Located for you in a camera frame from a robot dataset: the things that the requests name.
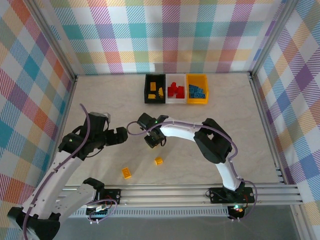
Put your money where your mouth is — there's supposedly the black plastic bin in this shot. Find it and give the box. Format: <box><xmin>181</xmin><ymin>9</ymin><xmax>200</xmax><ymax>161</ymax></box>
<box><xmin>143</xmin><ymin>73</ymin><xmax>168</xmax><ymax>105</ymax></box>

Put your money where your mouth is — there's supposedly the white plastic bin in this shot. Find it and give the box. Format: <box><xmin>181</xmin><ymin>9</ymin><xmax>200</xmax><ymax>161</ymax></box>
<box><xmin>165</xmin><ymin>73</ymin><xmax>188</xmax><ymax>105</ymax></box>

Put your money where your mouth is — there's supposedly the yellow plastic bin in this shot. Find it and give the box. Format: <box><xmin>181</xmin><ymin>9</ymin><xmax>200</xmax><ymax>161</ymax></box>
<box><xmin>185</xmin><ymin>73</ymin><xmax>210</xmax><ymax>105</ymax></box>

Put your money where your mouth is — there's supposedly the small lit circuit board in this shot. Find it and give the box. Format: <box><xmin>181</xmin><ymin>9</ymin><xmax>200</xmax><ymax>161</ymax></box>
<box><xmin>227</xmin><ymin>203</ymin><xmax>247</xmax><ymax>221</ymax></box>

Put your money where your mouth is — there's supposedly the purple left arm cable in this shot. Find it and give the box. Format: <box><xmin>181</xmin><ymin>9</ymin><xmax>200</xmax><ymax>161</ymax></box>
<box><xmin>22</xmin><ymin>103</ymin><xmax>118</xmax><ymax>240</ymax></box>

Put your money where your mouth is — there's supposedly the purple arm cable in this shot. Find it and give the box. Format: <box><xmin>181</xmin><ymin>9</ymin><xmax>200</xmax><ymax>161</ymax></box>
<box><xmin>22</xmin><ymin>103</ymin><xmax>118</xmax><ymax>240</ymax></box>
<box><xmin>126</xmin><ymin>120</ymin><xmax>258</xmax><ymax>223</ymax></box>

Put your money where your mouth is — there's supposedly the aluminium frame side rail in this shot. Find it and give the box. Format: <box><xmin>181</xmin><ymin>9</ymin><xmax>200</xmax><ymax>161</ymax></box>
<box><xmin>48</xmin><ymin>74</ymin><xmax>79</xmax><ymax>176</ymax></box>
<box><xmin>248</xmin><ymin>71</ymin><xmax>287</xmax><ymax>185</ymax></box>

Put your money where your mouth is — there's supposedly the long aluminium base rail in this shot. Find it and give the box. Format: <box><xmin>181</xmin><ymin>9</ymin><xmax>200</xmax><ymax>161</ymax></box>
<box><xmin>57</xmin><ymin>183</ymin><xmax>303</xmax><ymax>207</ymax></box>

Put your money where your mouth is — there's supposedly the grey slotted cable duct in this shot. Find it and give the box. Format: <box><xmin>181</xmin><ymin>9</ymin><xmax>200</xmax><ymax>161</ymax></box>
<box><xmin>56</xmin><ymin>208</ymin><xmax>231</xmax><ymax>219</ymax></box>

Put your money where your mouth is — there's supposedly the green circuit board with wires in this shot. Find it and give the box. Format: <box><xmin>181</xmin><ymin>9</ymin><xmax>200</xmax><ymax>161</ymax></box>
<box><xmin>86</xmin><ymin>204</ymin><xmax>112</xmax><ymax>221</ymax></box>

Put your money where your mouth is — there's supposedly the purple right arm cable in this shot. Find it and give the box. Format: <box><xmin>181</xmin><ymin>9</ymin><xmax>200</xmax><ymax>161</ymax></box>
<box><xmin>126</xmin><ymin>120</ymin><xmax>258</xmax><ymax>223</ymax></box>

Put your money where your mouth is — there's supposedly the aluminium frame post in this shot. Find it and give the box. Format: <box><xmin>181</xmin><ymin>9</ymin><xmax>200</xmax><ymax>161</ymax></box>
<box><xmin>31</xmin><ymin>0</ymin><xmax>78</xmax><ymax>81</ymax></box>
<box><xmin>249</xmin><ymin>0</ymin><xmax>295</xmax><ymax>77</ymax></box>

